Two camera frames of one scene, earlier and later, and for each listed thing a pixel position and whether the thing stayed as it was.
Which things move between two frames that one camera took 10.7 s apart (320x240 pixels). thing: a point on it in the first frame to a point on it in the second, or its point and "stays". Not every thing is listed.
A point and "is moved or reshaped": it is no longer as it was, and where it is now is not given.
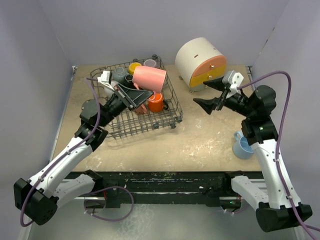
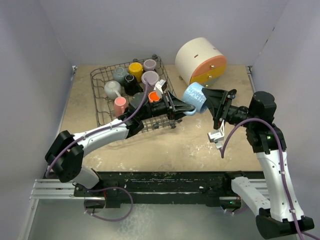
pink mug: (149, 78) is moved or reshaped
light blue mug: (241, 149) to (194, 95)
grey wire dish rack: (162, 110) stays
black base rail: (213, 188) stays
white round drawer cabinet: (199, 60) stays
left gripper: (133, 97) to (176, 108)
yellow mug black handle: (132, 66) stays
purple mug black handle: (149, 62) stays
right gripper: (208, 105) to (219, 103)
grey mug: (119, 74) stays
